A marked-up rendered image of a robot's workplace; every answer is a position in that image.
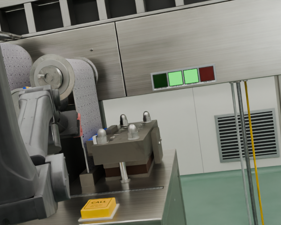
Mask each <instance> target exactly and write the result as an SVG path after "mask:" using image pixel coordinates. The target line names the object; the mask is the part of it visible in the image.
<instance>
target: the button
mask: <svg viewBox="0 0 281 225"><path fill-rule="evenodd" d="M115 207H116V200H115V198H114V197H113V198H103V199H93V200H89V201H88V202H87V203H86V204H85V206H84V207H83V208H82V210H81V216H82V219H89V218H100V217H110V216H111V214H112V212H113V210H114V209H115Z"/></svg>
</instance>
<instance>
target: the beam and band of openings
mask: <svg viewBox="0 0 281 225"><path fill-rule="evenodd" d="M226 1H231V0H0V31H3V32H8V33H14V34H19V35H22V38H21V39H23V38H29V37H35V36H40V35H45V34H50V33H57V32H62V31H67V30H72V29H79V28H84V27H89V26H94V25H100V24H106V23H111V22H116V21H123V20H128V19H133V18H138V17H145V16H150V15H155V14H160V13H167V12H172V11H177V10H182V9H187V8H194V7H199V6H204V5H209V4H216V3H221V2H226ZM18 39H20V38H14V39H13V40H18ZM13 40H12V39H7V41H6V42H8V41H13ZM1 42H5V41H0V43H1Z"/></svg>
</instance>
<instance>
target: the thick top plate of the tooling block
mask: <svg viewBox="0 0 281 225"><path fill-rule="evenodd" d="M151 121H152V122H149V123H143V121H141V122H133V123H129V125H131V124H134V125H135V126H136V129H137V131H138V135H139V137H140V138H139V139H135V140H128V127H129V125H125V126H120V124H119V125H118V126H117V127H118V129H117V130H116V131H115V132H114V133H113V134H109V135H107V137H108V140H109V142H108V143H105V144H94V145H92V146H91V148H92V153H93V159H94V165H102V164H110V163H122V162H130V161H138V160H146V159H147V157H148V154H149V153H150V151H151V148H152V146H153V145H152V139H151V131H152V130H153V128H155V127H158V124H157V120H151Z"/></svg>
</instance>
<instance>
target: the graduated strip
mask: <svg viewBox="0 0 281 225"><path fill-rule="evenodd" d="M163 188H164V186H160V187H146V188H137V189H127V190H118V191H108V192H95V193H85V194H75V195H70V197H81V196H94V195H104V194H113V193H123V192H137V191H147V190H156V189H163Z"/></svg>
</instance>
